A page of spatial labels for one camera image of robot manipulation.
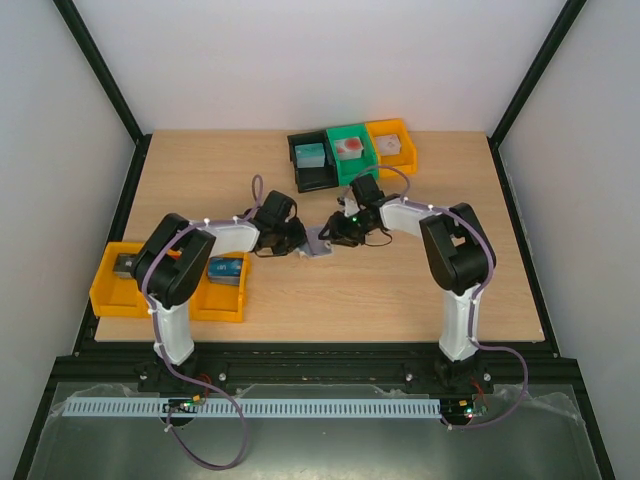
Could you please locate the cream leather card holder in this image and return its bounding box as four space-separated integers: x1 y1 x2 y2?
297 226 333 259

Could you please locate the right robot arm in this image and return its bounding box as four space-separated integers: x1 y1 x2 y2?
318 174 496 392

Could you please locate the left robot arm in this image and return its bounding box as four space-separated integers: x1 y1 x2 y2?
131 190 306 390

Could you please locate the blue VIP card stack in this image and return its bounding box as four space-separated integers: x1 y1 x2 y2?
207 257 244 286

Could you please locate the yellow bin with blue cards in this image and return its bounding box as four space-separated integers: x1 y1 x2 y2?
189 252 251 323

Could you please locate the grey card in yellow bin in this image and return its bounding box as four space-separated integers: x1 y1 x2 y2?
374 134 402 156

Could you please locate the grey card stack left bin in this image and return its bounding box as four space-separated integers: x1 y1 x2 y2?
113 253 136 279

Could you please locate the yellow bin with red cards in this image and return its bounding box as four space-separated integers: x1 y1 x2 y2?
89 242 149 318

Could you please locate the green bin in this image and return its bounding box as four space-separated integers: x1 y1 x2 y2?
326 124 378 186

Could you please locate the black bin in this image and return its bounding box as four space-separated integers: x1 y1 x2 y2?
287 130 338 193

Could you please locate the yellow bin at back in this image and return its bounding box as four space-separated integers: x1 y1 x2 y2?
365 118 418 175

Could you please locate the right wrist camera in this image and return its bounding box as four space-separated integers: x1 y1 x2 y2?
338 197 359 216

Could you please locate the light blue cable duct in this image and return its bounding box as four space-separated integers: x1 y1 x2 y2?
62 397 441 419

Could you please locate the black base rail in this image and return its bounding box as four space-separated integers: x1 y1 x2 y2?
46 343 586 397

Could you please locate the black frame post left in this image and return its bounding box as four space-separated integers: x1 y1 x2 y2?
52 0 151 151

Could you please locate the black frame post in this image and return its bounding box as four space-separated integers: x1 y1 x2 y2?
489 0 589 146
52 0 151 151

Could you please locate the black frame post right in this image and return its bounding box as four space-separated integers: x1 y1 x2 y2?
489 0 589 146

